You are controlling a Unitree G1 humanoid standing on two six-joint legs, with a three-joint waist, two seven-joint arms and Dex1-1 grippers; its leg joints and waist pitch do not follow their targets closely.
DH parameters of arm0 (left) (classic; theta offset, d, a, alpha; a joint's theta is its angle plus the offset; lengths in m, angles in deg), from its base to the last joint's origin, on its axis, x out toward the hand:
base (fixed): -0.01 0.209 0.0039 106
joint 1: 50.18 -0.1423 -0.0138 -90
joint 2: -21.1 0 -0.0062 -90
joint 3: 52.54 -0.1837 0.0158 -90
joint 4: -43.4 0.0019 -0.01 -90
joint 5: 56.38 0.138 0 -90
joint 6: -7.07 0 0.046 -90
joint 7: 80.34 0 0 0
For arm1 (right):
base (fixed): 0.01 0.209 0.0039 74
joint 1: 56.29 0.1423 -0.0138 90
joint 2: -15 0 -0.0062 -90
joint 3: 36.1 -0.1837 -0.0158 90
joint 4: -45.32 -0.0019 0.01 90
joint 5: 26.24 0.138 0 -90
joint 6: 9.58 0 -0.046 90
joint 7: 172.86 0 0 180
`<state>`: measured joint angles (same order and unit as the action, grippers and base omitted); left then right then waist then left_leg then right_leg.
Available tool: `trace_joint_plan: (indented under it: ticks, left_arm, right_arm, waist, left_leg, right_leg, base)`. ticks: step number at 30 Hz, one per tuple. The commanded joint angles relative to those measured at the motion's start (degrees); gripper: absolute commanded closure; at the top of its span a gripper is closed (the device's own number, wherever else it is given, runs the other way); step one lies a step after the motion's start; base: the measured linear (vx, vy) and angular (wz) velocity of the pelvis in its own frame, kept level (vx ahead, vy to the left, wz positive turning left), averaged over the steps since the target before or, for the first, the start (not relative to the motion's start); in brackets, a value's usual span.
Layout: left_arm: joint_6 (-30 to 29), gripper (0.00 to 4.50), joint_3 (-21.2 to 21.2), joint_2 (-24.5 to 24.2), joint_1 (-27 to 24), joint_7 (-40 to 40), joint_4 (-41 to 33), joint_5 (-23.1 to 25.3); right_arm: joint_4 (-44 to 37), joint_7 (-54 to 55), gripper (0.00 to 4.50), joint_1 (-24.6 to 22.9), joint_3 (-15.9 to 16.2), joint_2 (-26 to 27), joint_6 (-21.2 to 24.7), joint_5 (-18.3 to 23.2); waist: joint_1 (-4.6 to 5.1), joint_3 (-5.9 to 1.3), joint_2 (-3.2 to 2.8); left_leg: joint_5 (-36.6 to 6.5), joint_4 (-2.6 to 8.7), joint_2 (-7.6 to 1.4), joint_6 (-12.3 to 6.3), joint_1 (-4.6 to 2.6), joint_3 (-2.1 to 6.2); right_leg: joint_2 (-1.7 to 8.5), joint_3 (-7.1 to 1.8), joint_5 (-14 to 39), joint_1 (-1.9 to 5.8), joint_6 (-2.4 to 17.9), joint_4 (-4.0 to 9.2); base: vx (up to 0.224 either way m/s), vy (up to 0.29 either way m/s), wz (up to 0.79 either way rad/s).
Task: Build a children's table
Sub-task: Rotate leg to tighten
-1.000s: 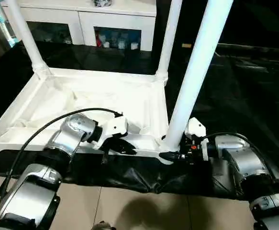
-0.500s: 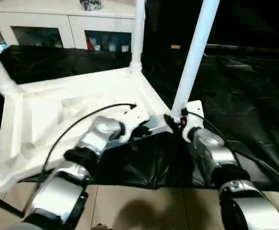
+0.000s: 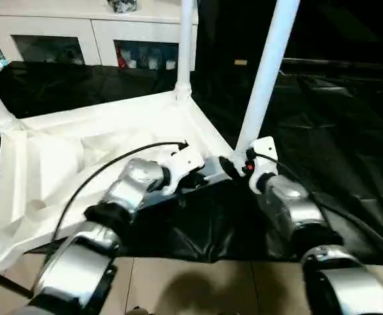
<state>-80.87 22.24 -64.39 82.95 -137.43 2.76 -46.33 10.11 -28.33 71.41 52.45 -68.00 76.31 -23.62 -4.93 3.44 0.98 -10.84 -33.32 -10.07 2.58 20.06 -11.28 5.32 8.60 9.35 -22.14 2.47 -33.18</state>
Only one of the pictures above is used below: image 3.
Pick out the white plastic table top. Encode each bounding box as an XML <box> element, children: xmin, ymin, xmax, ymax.
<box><xmin>0</xmin><ymin>90</ymin><xmax>244</xmax><ymax>270</ymax></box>

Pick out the black glossy mat cloth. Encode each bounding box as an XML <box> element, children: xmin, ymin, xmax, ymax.
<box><xmin>0</xmin><ymin>58</ymin><xmax>383</xmax><ymax>265</ymax></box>

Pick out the black monitor bar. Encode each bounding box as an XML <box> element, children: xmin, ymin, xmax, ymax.
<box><xmin>281</xmin><ymin>57</ymin><xmax>383</xmax><ymax>72</ymax></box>

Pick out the white glass door cabinet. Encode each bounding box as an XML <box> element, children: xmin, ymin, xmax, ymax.
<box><xmin>0</xmin><ymin>0</ymin><xmax>199</xmax><ymax>72</ymax></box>

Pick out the dark patterned bundle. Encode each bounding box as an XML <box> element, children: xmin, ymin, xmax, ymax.
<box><xmin>107</xmin><ymin>0</ymin><xmax>140</xmax><ymax>14</ymax></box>

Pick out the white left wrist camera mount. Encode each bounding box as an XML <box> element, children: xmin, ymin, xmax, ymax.
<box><xmin>163</xmin><ymin>143</ymin><xmax>207</xmax><ymax>195</ymax></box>

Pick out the black folding table frame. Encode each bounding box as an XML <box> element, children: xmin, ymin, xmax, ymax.
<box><xmin>0</xmin><ymin>266</ymin><xmax>32</xmax><ymax>300</ymax></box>

